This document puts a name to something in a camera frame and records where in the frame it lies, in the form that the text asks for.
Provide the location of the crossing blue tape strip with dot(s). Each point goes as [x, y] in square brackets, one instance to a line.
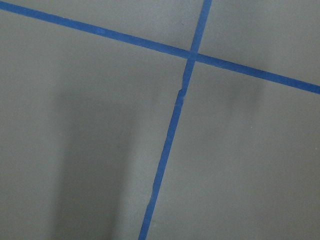
[179, 102]

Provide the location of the long blue tape strip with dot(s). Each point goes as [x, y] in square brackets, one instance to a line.
[159, 47]

